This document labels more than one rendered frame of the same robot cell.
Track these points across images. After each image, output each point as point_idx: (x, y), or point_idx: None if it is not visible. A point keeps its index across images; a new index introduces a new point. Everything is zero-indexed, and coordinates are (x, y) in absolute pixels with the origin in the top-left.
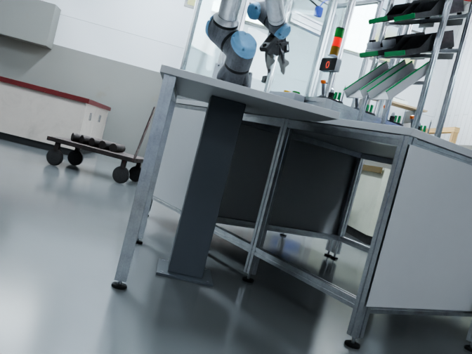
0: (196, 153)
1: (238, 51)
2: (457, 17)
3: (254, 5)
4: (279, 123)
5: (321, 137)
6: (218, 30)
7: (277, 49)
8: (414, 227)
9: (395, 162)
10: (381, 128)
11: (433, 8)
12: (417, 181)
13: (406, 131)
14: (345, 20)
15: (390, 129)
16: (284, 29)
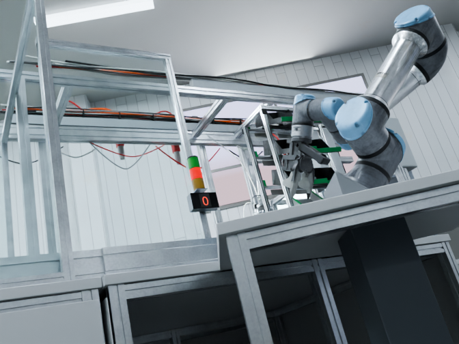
0: (407, 319)
1: (404, 153)
2: None
3: (343, 102)
4: (309, 269)
5: (135, 317)
6: (386, 121)
7: (311, 164)
8: (449, 326)
9: (453, 266)
10: (428, 240)
11: (328, 145)
12: (443, 282)
13: (447, 237)
14: (187, 149)
15: (436, 239)
16: None
